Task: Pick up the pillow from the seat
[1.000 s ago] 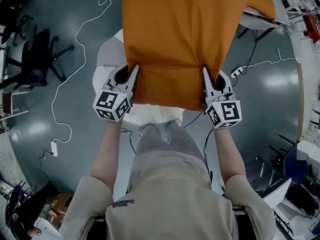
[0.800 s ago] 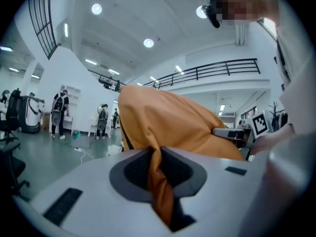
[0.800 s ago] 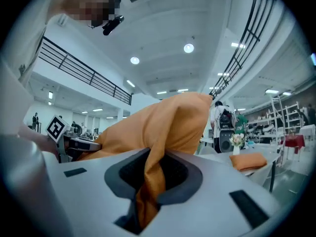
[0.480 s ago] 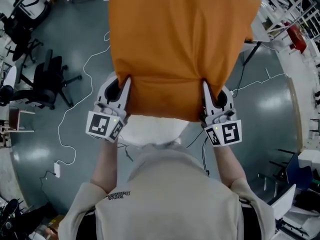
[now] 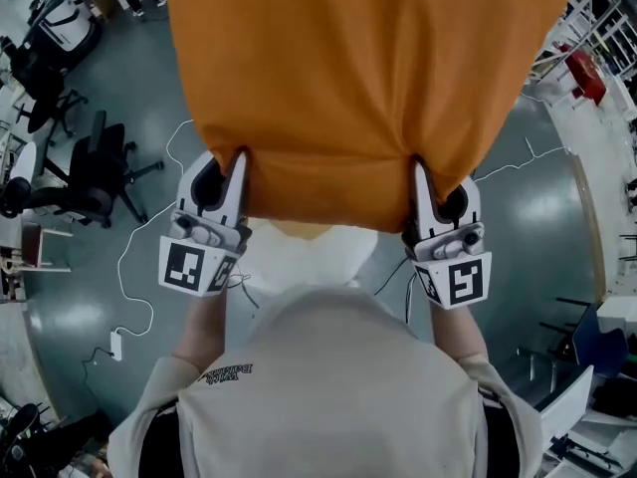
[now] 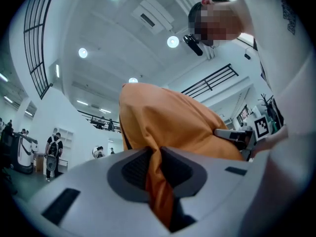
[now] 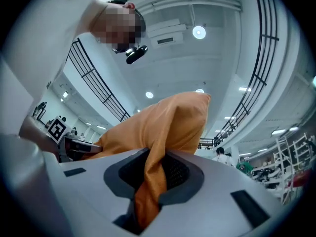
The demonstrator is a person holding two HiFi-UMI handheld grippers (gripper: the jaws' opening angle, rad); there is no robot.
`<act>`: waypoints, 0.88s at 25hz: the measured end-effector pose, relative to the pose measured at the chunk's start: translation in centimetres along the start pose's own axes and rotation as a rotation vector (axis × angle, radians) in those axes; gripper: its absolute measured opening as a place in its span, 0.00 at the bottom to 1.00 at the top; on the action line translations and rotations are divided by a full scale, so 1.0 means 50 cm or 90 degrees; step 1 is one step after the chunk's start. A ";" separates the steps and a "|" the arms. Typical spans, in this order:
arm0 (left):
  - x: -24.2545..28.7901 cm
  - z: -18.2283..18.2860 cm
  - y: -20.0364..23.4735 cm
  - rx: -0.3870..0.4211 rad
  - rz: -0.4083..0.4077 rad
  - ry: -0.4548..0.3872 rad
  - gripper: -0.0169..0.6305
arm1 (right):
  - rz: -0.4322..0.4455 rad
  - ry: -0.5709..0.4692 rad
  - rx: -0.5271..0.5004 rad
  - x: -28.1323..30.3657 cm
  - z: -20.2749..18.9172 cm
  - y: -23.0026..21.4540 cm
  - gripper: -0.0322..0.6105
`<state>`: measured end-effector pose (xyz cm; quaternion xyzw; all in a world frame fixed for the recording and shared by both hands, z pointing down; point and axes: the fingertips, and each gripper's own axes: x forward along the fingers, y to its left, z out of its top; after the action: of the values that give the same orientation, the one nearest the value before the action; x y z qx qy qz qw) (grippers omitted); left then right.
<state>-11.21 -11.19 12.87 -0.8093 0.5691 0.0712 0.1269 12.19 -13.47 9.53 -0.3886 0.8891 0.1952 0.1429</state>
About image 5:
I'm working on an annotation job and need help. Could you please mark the white monitor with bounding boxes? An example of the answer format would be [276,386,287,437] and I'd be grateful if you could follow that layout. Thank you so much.
[538,364,597,448]

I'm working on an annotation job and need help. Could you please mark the person's right forearm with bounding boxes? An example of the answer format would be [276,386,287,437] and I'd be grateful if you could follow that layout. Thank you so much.
[429,300,490,368]

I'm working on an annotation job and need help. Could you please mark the person's beige shirt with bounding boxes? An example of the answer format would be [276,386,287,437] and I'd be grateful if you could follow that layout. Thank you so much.
[106,285,544,478]

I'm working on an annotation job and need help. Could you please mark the orange pillow cover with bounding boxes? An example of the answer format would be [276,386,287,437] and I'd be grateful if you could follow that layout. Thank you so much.
[165,0,576,234]

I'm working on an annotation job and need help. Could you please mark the red box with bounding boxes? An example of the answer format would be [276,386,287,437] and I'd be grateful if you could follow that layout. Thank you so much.
[565,50,609,107]

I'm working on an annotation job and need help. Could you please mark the long white cable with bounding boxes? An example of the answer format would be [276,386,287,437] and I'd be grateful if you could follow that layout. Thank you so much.
[116,117,196,338]

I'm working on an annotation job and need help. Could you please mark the wooden chair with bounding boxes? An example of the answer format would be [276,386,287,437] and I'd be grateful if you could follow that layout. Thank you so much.
[18,220,75,274]

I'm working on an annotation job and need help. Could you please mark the white metal shelf rack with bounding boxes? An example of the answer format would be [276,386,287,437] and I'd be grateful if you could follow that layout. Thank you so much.
[534,0,637,84]

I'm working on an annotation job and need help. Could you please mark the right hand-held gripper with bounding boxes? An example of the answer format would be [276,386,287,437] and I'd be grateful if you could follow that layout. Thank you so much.
[402,158,494,311]

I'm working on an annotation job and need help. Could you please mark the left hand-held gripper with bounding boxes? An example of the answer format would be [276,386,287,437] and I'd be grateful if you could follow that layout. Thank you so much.
[157,148,254,299]

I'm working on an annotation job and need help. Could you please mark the white egg-shaped cushion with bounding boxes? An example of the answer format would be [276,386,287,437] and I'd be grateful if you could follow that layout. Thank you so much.
[238,216,378,294]

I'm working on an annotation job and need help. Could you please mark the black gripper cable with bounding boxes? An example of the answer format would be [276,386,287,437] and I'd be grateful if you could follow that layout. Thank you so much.
[373,255,415,326]

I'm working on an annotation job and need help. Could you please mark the blue chair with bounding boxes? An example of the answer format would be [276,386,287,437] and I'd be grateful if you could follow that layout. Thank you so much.
[538,295,629,379]

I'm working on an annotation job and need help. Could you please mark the person's left forearm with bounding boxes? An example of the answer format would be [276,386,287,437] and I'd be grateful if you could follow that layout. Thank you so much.
[171,286,233,373]

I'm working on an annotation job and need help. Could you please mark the thin black cable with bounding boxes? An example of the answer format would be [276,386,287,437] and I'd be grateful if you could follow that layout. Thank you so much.
[81,346,114,382]

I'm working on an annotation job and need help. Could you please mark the white black-striped machine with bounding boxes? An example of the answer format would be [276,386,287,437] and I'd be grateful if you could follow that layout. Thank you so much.
[41,0,97,55]

